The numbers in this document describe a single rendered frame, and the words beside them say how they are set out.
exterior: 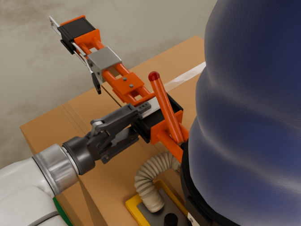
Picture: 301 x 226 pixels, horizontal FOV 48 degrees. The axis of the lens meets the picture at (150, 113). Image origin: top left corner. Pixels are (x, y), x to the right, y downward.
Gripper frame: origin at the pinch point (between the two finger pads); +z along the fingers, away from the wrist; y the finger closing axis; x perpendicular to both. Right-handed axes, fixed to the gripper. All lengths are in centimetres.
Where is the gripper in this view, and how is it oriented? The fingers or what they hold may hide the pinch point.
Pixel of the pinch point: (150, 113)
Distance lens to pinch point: 75.7
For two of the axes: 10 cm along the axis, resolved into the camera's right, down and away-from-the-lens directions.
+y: 0.0, 6.3, 7.8
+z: 7.9, -4.7, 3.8
